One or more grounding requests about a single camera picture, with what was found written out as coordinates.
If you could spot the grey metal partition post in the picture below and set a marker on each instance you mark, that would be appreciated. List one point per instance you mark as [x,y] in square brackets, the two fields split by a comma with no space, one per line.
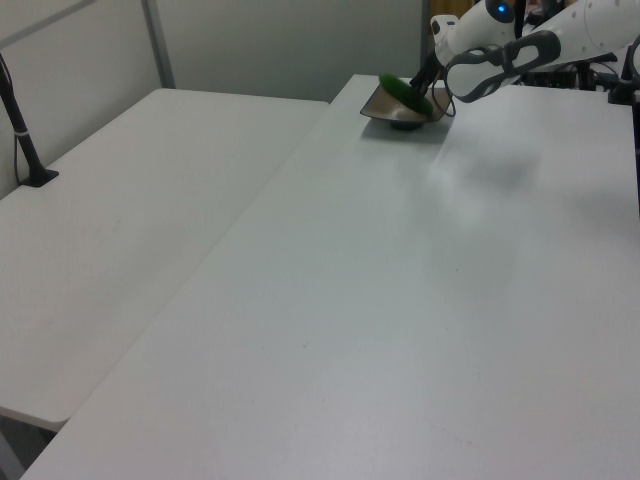
[159,40]

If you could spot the green cucumber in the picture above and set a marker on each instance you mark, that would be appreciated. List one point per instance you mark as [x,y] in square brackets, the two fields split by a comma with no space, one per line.
[402,92]

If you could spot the black equipment box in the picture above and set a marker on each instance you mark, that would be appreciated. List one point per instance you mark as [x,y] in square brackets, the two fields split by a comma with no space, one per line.
[555,79]

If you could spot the black pole stand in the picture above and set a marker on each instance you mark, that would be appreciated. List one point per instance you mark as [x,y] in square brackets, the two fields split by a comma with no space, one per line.
[20,130]

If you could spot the square brown ceramic plate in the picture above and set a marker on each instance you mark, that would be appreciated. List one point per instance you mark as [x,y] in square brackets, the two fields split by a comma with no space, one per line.
[392,111]

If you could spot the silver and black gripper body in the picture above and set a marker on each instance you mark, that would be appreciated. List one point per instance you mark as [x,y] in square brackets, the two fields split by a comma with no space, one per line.
[440,59]

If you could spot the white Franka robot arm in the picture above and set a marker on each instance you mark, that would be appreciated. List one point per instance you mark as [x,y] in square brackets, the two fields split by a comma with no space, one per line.
[575,25]

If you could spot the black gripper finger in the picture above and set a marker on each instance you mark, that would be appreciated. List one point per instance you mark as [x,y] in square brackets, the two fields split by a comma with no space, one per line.
[427,88]
[420,79]

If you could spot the slim grey partition post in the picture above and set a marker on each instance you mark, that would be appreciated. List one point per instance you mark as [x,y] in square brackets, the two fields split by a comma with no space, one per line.
[424,37]

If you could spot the black table clamp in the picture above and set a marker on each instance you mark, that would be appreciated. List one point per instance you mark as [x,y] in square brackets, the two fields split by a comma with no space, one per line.
[622,87]

